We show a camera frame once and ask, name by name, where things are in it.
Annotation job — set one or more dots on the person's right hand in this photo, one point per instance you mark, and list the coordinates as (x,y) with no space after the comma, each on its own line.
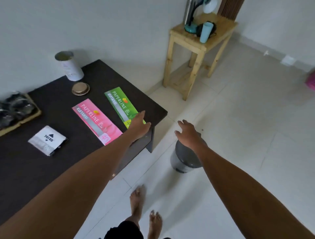
(189,136)

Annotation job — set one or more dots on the person's left hand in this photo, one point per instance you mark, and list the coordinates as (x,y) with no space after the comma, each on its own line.
(139,126)

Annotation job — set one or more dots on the green receipt book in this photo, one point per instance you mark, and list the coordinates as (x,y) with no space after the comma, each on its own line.
(120,103)

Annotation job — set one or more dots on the pink receipt book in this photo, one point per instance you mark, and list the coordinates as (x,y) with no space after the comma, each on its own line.
(96,120)

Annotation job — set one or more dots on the gold canister lid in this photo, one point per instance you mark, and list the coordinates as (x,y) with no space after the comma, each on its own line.
(80,88)

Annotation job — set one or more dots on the grey stamp pad box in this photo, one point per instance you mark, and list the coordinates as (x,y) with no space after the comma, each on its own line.
(48,140)

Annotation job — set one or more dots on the bamboo coasters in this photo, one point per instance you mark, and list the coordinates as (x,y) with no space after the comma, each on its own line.
(9,130)
(29,98)
(34,115)

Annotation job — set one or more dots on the person's left forearm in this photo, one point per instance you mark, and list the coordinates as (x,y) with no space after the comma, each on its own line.
(69,192)

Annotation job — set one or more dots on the person's right forearm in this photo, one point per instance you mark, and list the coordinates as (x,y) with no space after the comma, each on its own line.
(246,197)

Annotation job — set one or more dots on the person's left leg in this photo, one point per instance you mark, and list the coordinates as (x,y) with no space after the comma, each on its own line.
(136,202)

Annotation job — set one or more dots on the person's leg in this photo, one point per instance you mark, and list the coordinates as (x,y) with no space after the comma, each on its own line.
(155,224)
(136,202)

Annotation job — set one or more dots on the person's right leg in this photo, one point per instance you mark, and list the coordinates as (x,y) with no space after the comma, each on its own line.
(155,224)

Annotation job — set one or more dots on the person's black shorts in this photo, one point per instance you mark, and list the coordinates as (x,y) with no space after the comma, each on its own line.
(125,231)

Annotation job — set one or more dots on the white printed canister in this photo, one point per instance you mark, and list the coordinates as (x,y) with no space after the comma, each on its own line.
(71,69)

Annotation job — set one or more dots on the wooden side table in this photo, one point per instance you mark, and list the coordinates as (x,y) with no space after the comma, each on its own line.
(197,44)

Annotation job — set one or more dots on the light blue plastic cup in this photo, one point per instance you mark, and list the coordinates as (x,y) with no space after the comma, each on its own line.
(206,32)

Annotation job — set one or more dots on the black table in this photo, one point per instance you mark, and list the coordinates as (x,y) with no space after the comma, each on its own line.
(37,160)

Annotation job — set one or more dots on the teal desk lamp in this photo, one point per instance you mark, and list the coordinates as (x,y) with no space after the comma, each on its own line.
(190,25)

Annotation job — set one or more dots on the silver metal bottle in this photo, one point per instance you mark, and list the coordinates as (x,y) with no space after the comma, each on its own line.
(188,11)

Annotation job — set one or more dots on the brown slatted panel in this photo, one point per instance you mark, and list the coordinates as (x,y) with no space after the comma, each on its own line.
(230,8)

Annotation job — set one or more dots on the pink plastic container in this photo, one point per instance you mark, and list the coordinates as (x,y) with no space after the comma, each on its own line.
(311,80)

